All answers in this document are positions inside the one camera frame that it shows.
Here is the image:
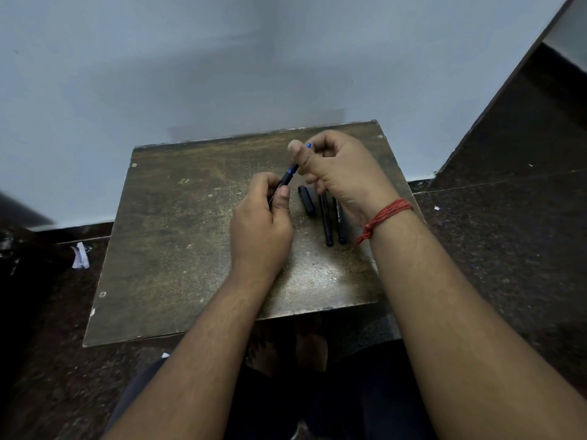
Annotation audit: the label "person's right hand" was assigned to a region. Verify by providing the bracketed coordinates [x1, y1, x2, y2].
[287, 130, 404, 226]

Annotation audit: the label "person's left hand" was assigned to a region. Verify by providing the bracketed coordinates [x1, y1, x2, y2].
[229, 171, 294, 281]

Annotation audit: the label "black pen with blue tip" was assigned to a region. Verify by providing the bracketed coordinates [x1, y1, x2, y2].
[268, 142, 313, 208]

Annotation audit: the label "person's left forearm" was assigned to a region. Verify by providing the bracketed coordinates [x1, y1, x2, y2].
[102, 273, 281, 440]

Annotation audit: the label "person's right forearm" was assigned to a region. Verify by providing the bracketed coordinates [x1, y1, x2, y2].
[367, 211, 587, 440]

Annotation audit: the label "black pen cap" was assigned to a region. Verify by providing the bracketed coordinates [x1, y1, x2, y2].
[297, 185, 317, 217]

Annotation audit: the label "black capped pen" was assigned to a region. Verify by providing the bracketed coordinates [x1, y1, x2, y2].
[332, 197, 348, 245]
[319, 191, 335, 247]

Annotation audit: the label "red thread wristband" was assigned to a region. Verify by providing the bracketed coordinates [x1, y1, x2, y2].
[355, 199, 415, 246]

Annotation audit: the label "person's bare foot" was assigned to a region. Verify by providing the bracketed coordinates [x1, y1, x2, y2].
[296, 329, 330, 374]
[250, 336, 283, 379]

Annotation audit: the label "crumpled white paper scrap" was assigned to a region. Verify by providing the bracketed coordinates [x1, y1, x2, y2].
[71, 242, 90, 270]

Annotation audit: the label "person's dark trousers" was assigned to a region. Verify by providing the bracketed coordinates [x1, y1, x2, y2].
[105, 338, 437, 440]

